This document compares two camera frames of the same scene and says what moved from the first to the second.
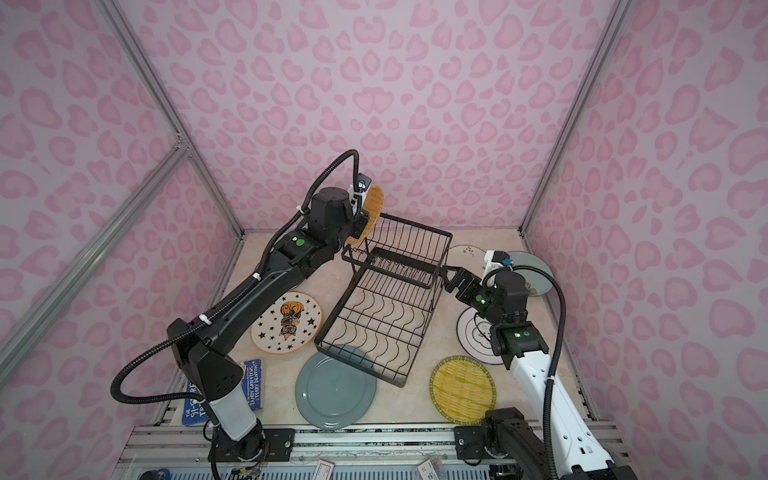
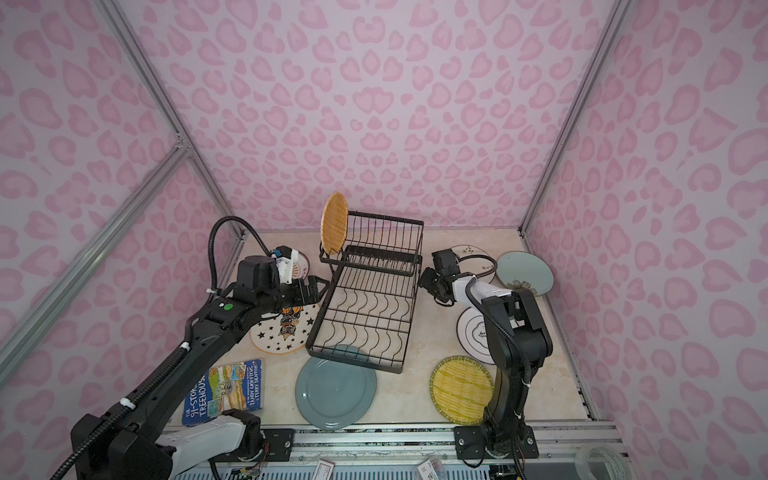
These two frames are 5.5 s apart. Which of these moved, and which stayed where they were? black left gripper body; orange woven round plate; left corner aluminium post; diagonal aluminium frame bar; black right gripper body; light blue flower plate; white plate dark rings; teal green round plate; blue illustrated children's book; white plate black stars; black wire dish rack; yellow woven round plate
Moved: black left gripper body; black right gripper body; black wire dish rack; orange woven round plate
Stayed: left corner aluminium post; yellow woven round plate; white plate black stars; teal green round plate; white plate dark rings; diagonal aluminium frame bar; light blue flower plate; blue illustrated children's book
